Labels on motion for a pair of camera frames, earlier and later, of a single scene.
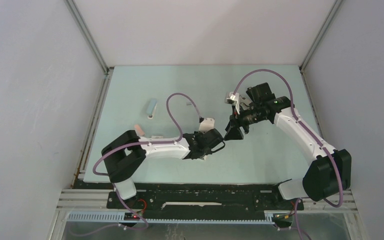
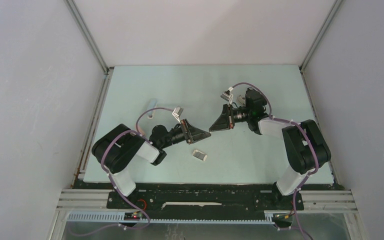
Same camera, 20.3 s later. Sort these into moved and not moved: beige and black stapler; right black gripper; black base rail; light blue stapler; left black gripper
Moved: left black gripper; right black gripper
Not moved: light blue stapler; black base rail; beige and black stapler
